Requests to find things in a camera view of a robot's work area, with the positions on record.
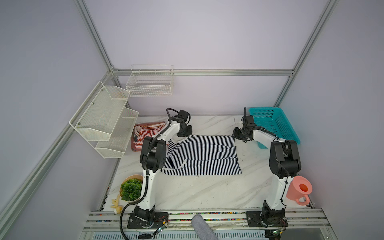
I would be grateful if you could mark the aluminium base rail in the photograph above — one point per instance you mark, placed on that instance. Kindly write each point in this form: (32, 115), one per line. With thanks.
(302, 224)

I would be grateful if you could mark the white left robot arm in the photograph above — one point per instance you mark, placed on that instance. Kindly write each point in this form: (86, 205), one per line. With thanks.
(153, 157)

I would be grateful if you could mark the grey foam microphone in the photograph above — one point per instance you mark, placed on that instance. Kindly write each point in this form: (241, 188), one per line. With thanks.
(202, 229)

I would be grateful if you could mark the teal plastic basket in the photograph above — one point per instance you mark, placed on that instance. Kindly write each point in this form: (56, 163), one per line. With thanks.
(274, 120)

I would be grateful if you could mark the white mesh wall shelf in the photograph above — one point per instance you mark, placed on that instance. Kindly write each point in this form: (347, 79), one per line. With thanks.
(97, 118)
(121, 135)

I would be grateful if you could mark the yellow toy on floor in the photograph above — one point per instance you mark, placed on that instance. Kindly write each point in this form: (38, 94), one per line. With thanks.
(117, 208)

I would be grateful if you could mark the white mesh wall shelf lower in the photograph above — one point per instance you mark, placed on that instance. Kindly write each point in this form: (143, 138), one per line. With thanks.
(121, 135)

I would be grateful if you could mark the green potted plant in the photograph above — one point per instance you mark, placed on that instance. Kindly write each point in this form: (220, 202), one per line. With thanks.
(131, 188)

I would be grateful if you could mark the navy white striped tank top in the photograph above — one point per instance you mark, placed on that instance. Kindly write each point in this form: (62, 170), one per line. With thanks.
(199, 155)

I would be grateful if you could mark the white mesh wall shelf upper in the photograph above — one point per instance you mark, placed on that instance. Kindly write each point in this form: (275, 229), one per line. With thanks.
(97, 118)

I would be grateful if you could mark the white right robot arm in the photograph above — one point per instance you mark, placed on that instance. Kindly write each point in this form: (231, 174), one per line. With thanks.
(284, 163)

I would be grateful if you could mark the pink watering can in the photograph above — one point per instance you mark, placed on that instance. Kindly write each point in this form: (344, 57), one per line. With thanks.
(299, 190)

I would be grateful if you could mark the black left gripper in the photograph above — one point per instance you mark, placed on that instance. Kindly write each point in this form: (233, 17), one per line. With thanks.
(189, 132)

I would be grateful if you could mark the folded red graphic tank top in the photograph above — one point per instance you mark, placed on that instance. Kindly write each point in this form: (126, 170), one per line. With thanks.
(133, 144)

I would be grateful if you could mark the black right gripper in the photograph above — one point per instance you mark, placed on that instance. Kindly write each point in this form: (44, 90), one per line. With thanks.
(235, 134)

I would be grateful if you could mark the white wire wall basket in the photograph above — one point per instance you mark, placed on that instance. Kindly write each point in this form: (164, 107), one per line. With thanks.
(151, 81)

